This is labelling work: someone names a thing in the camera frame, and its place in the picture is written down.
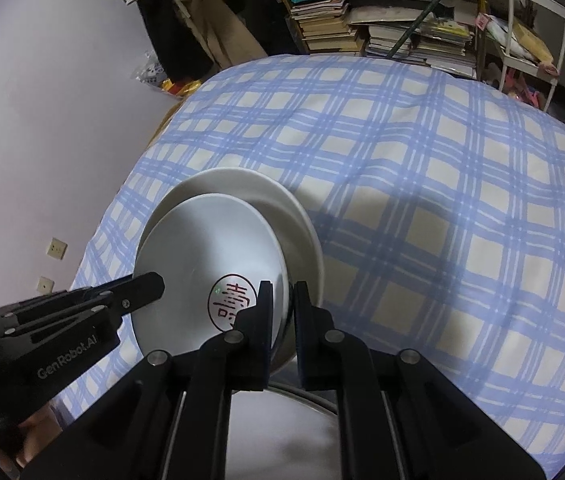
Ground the blue plaid tablecloth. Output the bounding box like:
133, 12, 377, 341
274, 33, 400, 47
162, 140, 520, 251
55, 52, 565, 480

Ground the dark green pole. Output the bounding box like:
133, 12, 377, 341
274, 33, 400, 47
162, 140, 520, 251
387, 0, 473, 61

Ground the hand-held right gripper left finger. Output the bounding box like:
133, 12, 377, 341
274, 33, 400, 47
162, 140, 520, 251
22, 280, 274, 480

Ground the stack of books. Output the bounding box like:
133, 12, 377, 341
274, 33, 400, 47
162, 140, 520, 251
290, 0, 478, 78

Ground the large white cherry plate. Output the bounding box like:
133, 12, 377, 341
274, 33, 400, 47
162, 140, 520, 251
147, 167, 324, 311

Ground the patterned plastic bag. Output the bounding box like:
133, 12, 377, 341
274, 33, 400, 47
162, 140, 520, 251
135, 57, 169, 92

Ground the grey round dish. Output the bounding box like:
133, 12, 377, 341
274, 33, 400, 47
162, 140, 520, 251
162, 380, 348, 480

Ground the person's left hand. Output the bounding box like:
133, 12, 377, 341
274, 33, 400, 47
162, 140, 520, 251
16, 401, 64, 467

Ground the black garment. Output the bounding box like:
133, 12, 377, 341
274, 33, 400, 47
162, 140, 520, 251
137, 0, 213, 81

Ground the brown paper envelope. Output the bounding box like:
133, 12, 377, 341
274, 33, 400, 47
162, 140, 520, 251
513, 17, 554, 63

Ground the beige coat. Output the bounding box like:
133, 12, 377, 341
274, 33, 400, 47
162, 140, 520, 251
170, 0, 268, 73

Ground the yellow red packet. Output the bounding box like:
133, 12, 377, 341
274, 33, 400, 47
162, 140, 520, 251
160, 77, 206, 98

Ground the pink toy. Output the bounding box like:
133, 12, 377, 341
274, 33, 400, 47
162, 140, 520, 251
505, 67, 541, 106

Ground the white dish with red stamp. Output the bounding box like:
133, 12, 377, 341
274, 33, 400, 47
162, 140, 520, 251
132, 192, 291, 361

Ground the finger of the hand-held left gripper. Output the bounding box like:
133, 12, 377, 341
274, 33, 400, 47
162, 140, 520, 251
0, 271, 166, 338

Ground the white trolley cart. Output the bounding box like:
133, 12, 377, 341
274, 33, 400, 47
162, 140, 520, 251
480, 0, 565, 111

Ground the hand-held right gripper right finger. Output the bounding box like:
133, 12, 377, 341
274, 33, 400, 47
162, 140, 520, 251
294, 281, 546, 480

